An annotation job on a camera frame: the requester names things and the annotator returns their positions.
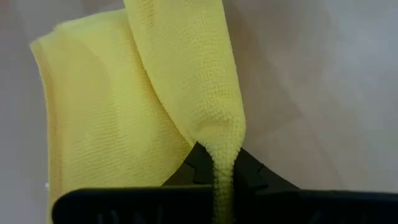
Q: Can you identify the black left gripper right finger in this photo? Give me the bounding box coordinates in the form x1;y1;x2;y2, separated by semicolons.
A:
232;147;301;192

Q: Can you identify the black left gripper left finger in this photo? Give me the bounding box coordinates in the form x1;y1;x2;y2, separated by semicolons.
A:
161;141;216;189

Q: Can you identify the yellow microfiber towel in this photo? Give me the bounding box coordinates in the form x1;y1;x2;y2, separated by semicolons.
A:
29;0;247;224

